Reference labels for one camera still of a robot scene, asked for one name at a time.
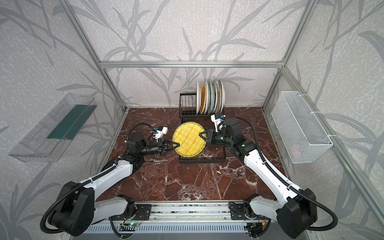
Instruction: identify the cream plate with plum blossoms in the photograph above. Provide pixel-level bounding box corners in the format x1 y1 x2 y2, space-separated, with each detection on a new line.
219 81 226 112

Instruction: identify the yellow-green round plate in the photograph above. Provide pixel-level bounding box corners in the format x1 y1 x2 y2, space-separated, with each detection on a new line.
173 122 206 158

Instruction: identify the black wire dish rack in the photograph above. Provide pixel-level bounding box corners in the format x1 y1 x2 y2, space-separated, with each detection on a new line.
178 91 227 165

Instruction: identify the clear plastic wall tray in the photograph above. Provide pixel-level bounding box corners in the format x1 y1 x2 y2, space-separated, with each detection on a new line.
9 94 97 163

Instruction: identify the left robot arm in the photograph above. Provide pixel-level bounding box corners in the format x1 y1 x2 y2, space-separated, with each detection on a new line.
40 127 180 237

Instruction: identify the white plate cloud emblem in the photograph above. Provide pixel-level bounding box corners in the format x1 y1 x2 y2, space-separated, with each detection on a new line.
206 81 211 115

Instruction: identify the white wire mesh basket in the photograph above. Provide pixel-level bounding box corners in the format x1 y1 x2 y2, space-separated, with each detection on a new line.
272 91 333 164

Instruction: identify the white plate dark green rim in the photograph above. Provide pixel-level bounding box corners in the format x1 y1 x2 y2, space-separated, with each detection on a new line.
196 81 201 115

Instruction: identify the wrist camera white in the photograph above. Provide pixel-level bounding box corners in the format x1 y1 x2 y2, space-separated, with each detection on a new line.
211 114 226 133
154 126 168 140

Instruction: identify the sunburst plate teal rim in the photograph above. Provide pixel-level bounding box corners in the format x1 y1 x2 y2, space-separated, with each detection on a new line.
218 81 223 113

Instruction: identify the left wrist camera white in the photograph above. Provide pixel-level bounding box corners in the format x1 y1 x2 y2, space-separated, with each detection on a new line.
154 126 168 140

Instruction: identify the aluminium front rail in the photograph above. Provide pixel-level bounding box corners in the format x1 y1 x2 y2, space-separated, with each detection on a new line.
61 201 316 224

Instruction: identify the orange woven round plate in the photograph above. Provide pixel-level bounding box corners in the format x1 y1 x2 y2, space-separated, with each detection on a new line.
200 83 207 115

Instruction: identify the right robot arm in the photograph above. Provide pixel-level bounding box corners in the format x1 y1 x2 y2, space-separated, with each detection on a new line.
199 114 339 239

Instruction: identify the light green flower plate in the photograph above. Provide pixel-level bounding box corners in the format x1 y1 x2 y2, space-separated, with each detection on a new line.
210 82 216 114

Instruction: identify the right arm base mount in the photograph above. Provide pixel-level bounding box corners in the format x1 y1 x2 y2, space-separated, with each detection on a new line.
228 194 261 221

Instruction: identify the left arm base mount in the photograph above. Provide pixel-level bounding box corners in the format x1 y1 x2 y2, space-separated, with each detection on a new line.
112 195 152 221

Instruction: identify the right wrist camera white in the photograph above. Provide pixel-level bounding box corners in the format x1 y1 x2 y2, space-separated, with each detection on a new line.
211 114 226 133

